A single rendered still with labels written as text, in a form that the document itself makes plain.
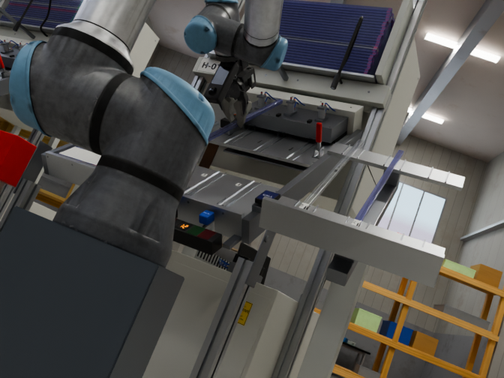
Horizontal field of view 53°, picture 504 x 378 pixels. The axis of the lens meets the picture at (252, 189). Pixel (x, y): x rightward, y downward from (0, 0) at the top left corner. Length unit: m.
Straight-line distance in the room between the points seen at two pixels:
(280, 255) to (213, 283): 10.18
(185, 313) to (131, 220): 0.93
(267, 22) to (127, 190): 0.54
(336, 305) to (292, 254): 10.53
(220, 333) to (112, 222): 0.57
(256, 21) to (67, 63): 0.46
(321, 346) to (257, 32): 0.67
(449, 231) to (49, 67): 11.95
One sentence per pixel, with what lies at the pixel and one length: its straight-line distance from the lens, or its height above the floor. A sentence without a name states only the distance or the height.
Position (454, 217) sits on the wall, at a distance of 12.54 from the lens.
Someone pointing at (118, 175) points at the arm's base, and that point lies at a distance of 0.63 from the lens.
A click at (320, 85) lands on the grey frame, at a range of 1.82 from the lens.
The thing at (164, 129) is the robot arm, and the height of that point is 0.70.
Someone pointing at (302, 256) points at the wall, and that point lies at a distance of 11.67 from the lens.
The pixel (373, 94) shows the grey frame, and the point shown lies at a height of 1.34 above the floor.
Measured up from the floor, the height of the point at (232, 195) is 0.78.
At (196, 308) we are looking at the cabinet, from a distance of 1.50.
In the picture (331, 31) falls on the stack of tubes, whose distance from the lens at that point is 1.90.
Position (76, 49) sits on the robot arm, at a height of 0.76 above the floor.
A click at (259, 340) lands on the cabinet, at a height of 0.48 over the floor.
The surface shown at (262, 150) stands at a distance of 1.53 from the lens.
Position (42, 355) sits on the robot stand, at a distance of 0.60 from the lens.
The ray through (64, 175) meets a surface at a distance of 1.53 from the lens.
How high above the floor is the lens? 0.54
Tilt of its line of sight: 12 degrees up
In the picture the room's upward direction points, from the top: 23 degrees clockwise
